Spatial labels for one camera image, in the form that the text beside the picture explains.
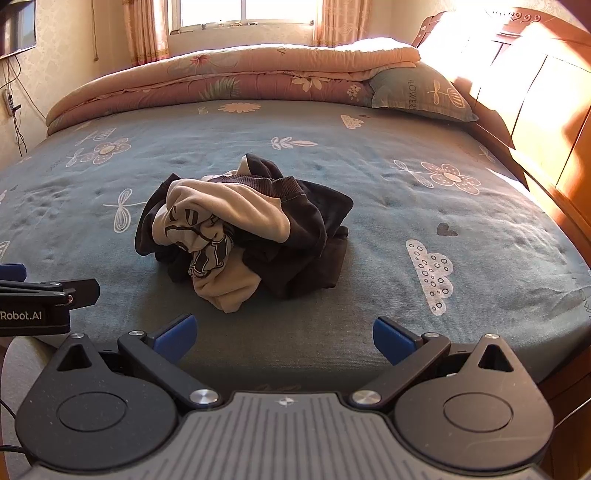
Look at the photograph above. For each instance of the person's grey trousers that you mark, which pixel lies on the person's grey trousers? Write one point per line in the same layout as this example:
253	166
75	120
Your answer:
18	369

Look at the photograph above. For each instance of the blue floral pillow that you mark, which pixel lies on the blue floral pillow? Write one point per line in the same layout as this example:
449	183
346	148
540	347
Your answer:
420	92

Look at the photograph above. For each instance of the black flat screen television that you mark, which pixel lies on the black flat screen television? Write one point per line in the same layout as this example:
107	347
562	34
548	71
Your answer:
16	25

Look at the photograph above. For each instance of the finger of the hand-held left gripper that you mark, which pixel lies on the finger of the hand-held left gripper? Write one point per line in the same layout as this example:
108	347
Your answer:
11	271
81	291

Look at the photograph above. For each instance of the folded floral quilt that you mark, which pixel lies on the folded floral quilt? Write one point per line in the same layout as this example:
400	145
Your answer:
207	78

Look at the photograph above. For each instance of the cream and black raglan sweatshirt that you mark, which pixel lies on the cream and black raglan sweatshirt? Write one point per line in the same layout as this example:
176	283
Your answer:
249	230

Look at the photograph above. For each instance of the window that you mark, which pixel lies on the window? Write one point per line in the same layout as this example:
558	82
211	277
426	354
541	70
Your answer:
244	11

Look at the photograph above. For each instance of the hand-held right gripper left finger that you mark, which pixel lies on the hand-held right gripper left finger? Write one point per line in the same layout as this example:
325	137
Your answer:
178	334

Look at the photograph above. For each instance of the white power strip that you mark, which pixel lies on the white power strip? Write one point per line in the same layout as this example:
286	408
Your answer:
10	104

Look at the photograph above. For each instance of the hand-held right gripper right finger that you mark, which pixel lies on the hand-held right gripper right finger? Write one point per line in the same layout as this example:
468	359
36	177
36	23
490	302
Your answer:
392	339

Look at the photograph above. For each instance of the wooden headboard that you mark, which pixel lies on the wooden headboard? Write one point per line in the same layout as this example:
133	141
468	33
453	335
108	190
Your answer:
531	92

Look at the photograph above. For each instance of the bed with blue floral sheet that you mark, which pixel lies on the bed with blue floral sheet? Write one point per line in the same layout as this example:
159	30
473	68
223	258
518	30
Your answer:
369	230

